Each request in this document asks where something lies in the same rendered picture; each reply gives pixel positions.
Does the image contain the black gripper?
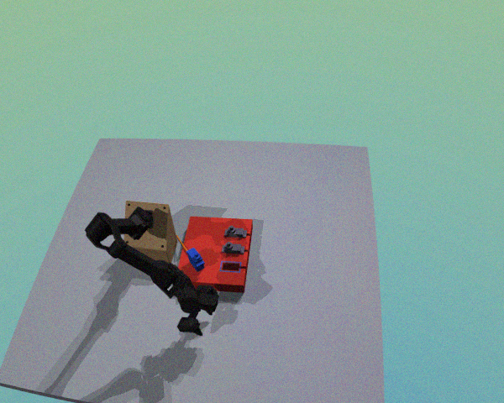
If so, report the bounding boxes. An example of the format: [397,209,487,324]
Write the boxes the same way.
[177,285,213,336]

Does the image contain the blue micro servo with orange cable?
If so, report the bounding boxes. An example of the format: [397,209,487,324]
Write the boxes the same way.
[176,235,205,272]

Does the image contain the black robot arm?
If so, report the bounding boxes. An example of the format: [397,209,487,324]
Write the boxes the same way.
[85,207,219,314]

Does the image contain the red flat deck plate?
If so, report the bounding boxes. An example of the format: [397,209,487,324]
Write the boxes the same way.
[178,217,253,293]

